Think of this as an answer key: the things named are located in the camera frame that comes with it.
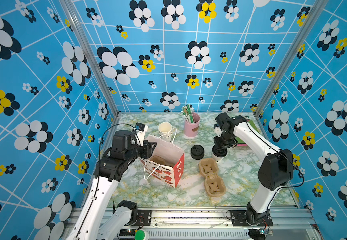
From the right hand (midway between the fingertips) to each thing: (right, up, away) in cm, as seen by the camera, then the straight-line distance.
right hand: (220, 147), depth 87 cm
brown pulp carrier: (-36, -8, +2) cm, 37 cm away
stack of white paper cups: (-33, +9, +3) cm, 34 cm away
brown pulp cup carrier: (-5, -20, -6) cm, 22 cm away
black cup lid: (-1, -2, -2) cm, 3 cm away
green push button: (-41, -34, -24) cm, 58 cm away
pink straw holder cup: (-16, +10, +12) cm, 22 cm away
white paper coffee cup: (-1, -7, -1) cm, 7 cm away
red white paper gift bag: (-28, -3, -7) cm, 29 cm away
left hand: (-37, +5, -17) cm, 42 cm away
